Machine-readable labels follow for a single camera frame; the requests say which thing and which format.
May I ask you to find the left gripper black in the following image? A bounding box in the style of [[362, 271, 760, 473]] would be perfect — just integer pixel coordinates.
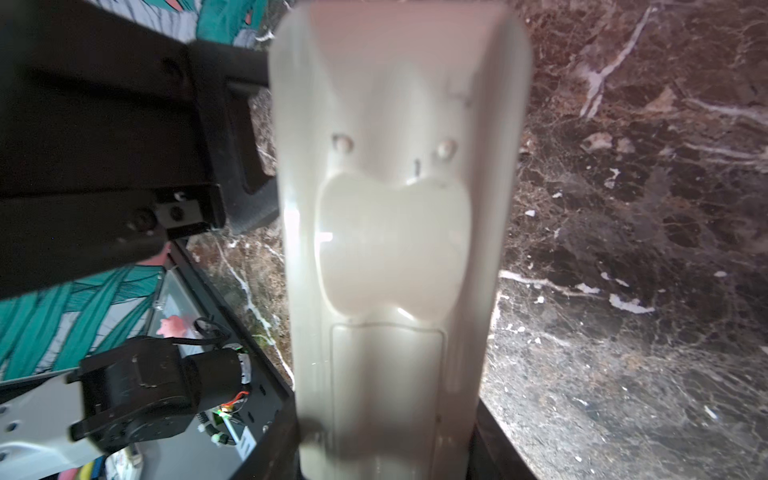
[[1, 1, 279, 298]]

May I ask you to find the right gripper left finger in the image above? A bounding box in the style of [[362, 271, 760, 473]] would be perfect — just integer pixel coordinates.
[[230, 396, 300, 480]]

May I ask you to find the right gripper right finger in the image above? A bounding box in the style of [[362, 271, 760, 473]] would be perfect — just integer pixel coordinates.
[[466, 400, 537, 480]]

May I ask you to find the white remote control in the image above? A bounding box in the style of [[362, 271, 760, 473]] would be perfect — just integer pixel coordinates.
[[269, 1, 533, 479]]

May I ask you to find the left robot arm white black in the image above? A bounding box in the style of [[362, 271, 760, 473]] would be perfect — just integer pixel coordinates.
[[1, 1, 290, 479]]

